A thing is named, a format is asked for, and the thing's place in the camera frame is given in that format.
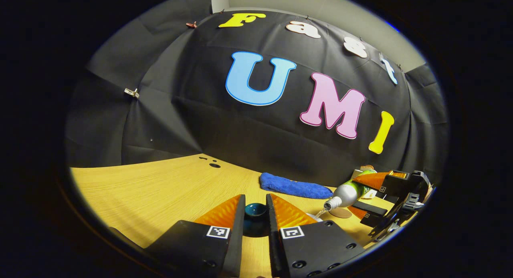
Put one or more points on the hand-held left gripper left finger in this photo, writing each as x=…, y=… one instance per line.
x=239, y=230

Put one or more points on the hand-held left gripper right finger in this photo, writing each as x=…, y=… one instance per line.
x=272, y=238

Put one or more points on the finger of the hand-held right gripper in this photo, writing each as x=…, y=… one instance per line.
x=370, y=208
x=376, y=180

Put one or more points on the blue teacup lid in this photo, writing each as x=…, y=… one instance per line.
x=255, y=212

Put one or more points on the silver green water bottle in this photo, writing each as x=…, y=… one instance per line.
x=346, y=193

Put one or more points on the round brown coaster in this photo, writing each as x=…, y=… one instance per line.
x=340, y=213

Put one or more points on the white teacup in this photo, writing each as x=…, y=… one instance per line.
x=314, y=218

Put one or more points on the bread slice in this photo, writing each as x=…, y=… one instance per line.
x=366, y=167

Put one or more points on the blue towel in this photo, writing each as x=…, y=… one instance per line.
x=292, y=186

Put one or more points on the black backdrop cloth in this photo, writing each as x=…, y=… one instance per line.
x=200, y=121

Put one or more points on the metal cloth clip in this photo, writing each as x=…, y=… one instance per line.
x=132, y=93

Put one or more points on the red cloth clip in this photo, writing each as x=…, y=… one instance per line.
x=191, y=25

